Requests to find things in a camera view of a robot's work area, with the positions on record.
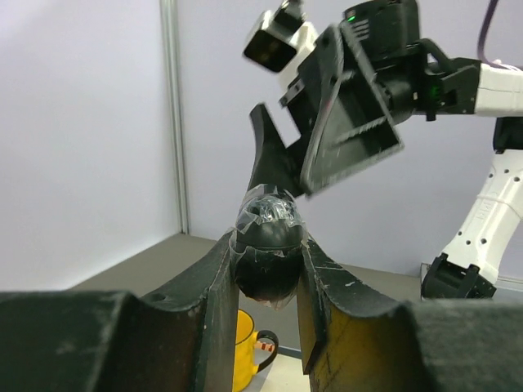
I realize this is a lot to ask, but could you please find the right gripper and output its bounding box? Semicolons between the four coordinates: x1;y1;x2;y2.
248;24;404;198

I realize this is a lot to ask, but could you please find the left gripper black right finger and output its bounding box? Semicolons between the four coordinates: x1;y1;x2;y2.
297;240;522;391

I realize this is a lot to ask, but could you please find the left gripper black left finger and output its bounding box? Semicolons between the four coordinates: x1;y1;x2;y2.
1;235;239;391

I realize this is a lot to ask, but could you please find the black earbud charging case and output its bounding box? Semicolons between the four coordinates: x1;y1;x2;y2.
229;184;308;310

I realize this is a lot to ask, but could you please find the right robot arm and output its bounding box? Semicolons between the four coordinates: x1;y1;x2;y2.
243;1;522;299

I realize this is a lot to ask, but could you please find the yellow enamel mug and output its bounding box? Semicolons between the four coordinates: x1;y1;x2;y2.
232;310;279;392

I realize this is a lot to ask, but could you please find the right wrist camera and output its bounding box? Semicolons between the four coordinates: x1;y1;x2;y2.
242;1;318;74

